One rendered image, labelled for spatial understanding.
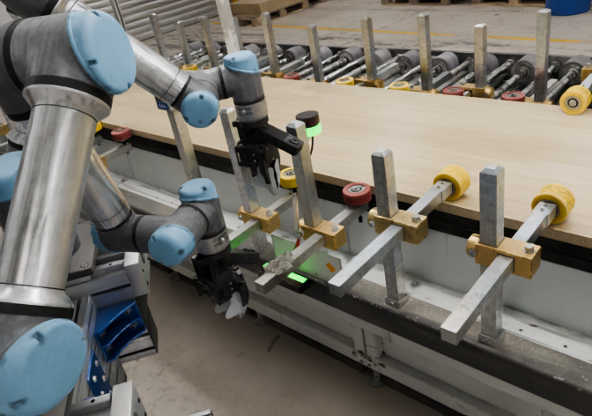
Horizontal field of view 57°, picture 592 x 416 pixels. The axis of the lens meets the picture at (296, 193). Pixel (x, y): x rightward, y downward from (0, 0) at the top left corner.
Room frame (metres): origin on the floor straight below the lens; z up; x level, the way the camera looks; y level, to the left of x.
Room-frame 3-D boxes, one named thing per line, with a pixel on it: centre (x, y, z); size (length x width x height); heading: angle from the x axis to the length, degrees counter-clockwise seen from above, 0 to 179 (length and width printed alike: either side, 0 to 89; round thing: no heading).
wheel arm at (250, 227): (1.38, 0.15, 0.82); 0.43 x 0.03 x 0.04; 133
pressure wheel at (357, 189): (1.33, -0.17, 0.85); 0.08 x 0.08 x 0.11
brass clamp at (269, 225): (1.42, 0.13, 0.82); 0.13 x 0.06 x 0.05; 43
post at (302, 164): (1.26, -0.03, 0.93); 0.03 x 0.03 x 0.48; 43
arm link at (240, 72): (1.23, 0.07, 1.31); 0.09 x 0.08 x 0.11; 93
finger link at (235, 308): (0.97, 0.19, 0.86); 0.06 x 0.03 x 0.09; 133
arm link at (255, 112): (1.23, 0.07, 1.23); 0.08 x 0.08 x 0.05
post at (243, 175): (1.44, 0.14, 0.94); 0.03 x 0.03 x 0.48; 43
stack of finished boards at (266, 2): (9.80, -0.69, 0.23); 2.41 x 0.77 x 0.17; 130
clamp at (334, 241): (1.24, -0.05, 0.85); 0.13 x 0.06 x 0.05; 43
